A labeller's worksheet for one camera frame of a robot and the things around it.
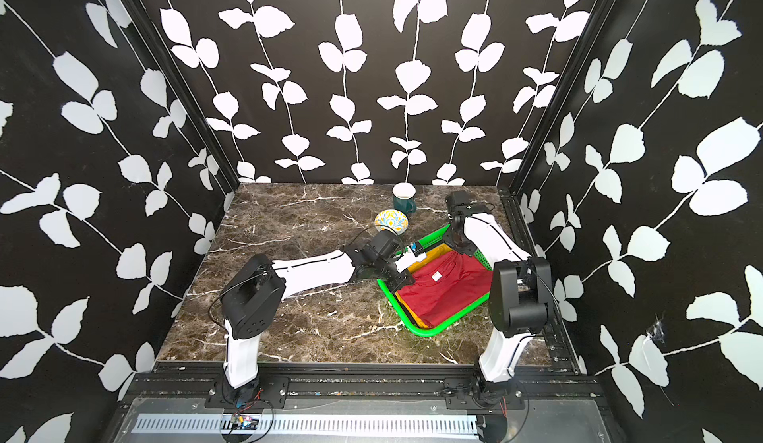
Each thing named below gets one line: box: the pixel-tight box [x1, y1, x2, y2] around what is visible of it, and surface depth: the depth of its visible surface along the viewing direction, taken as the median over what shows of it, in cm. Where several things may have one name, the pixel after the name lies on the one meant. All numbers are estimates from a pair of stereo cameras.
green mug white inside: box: [391, 181, 418, 215], surface depth 109 cm
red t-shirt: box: [396, 250, 493, 329], surface depth 88 cm
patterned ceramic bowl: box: [373, 208, 410, 236], surface depth 109 cm
